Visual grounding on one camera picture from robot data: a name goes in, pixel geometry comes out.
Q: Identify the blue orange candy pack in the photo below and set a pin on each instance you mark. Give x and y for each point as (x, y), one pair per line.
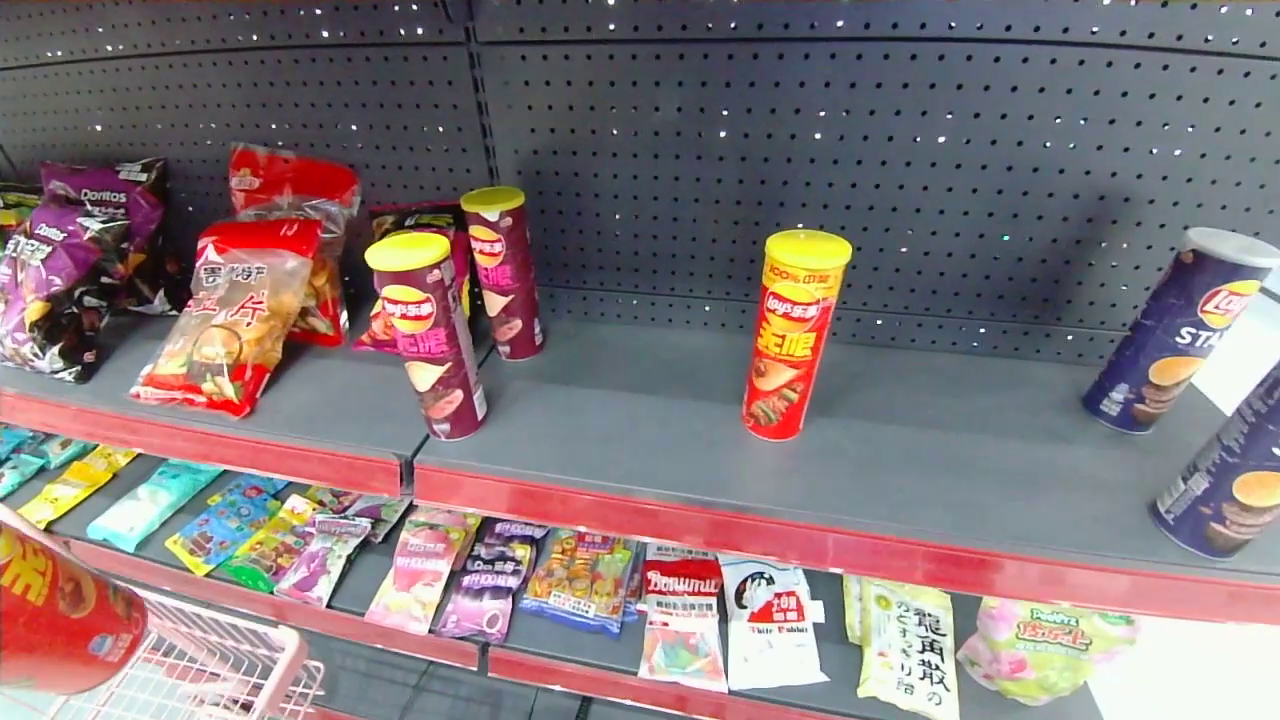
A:
(580, 585)

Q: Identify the navy chip can white lid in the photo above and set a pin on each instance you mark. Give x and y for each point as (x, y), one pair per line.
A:
(1225, 490)
(1165, 340)

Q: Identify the dark green chip bag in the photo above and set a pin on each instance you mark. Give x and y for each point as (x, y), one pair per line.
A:
(14, 205)

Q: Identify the yellow green candy pack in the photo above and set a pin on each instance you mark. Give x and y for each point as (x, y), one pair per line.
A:
(265, 550)

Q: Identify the pale yellow candy pack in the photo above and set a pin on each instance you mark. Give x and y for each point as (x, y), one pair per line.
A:
(905, 650)

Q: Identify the maroon chip can yellow lid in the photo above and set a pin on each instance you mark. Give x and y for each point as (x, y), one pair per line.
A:
(505, 280)
(430, 340)

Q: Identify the blue colourful candy pack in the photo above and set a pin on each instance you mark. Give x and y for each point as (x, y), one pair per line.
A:
(225, 525)

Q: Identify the dark red snack bag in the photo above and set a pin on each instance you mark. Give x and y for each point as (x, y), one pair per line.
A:
(420, 218)

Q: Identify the purple white candy pack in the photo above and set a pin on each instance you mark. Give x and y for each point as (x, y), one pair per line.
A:
(320, 560)

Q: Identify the white card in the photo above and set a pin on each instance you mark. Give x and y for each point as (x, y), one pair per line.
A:
(1190, 675)

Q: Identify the red clear chip bag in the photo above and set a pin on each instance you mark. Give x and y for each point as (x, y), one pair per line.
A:
(225, 325)
(290, 185)

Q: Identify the pink green candy pack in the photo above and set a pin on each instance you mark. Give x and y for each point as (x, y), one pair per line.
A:
(375, 510)

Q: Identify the green pink candy bag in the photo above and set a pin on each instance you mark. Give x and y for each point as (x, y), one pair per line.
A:
(1040, 650)

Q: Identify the pink shopping cart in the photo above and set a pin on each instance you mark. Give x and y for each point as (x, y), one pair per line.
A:
(215, 660)

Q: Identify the grey shop shelf red strips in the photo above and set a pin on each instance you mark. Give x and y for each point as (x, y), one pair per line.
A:
(940, 440)

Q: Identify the red white gummy pack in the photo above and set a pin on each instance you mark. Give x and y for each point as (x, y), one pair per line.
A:
(683, 620)

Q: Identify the purple chip bag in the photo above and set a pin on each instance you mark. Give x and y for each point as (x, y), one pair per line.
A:
(105, 205)
(50, 290)

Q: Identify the light teal candy pack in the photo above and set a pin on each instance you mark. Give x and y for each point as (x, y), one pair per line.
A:
(150, 505)

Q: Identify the red chip can yellow lid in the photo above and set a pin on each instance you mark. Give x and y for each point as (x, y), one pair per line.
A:
(790, 340)

